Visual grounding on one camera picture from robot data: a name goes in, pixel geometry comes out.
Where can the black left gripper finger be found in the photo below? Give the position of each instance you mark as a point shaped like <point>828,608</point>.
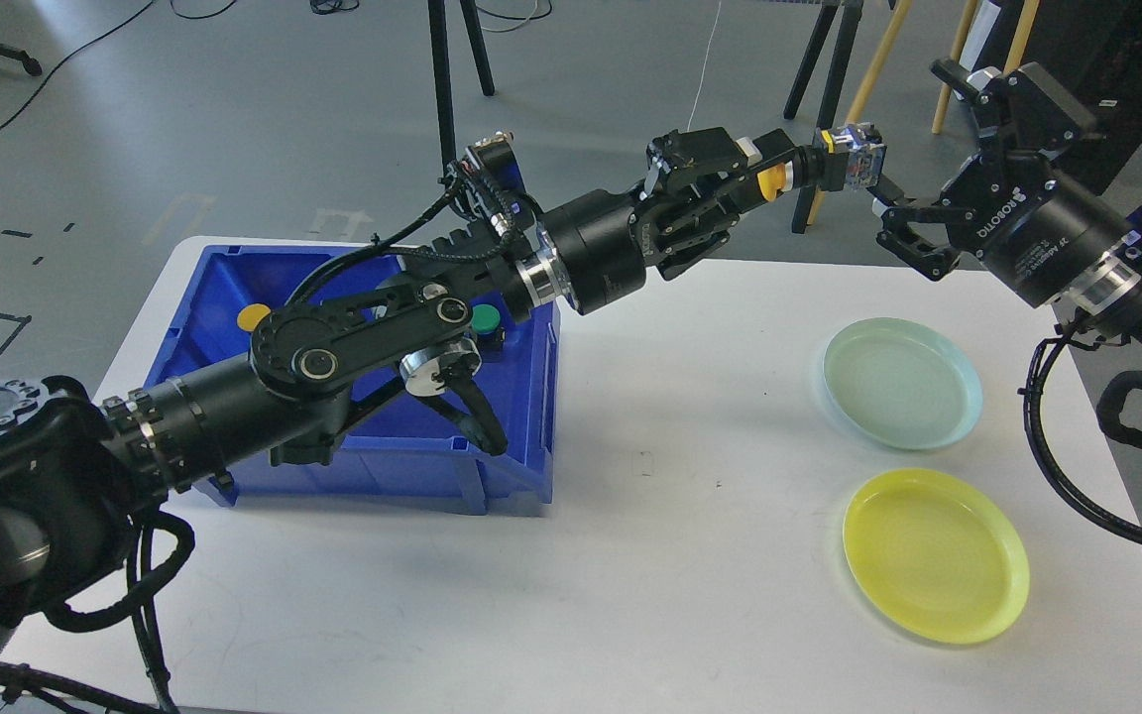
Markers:
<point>678,160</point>
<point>694,231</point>

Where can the green push button back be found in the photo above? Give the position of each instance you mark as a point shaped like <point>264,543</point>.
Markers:
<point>488,332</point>

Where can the yellow push button front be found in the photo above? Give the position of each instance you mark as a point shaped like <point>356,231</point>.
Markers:
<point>845,157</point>

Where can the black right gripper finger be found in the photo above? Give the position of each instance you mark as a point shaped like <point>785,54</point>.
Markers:
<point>1023,112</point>
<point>897,236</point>

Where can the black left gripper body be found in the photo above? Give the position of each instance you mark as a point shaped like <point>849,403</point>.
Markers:
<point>602,262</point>

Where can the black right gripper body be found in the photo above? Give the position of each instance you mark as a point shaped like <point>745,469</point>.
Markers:
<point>1034,228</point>

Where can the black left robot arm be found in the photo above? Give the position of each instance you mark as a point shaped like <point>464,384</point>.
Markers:
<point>84,539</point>

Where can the black cabinet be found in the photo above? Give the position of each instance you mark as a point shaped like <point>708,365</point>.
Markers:
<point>1094,50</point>

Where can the light green plate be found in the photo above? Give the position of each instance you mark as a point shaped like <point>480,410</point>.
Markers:
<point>901,384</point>

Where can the black tripod stand right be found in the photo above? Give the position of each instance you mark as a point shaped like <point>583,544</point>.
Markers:
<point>839,62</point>

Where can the yellow push button back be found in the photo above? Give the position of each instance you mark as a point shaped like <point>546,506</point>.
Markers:
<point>250,316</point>

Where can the yellow plate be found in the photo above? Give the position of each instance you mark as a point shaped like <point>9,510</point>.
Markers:
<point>936,557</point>

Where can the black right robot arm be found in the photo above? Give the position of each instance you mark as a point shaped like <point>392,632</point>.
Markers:
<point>1107,298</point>

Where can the yellow push button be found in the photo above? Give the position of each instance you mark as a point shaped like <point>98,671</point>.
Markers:
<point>845,157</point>
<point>250,316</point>

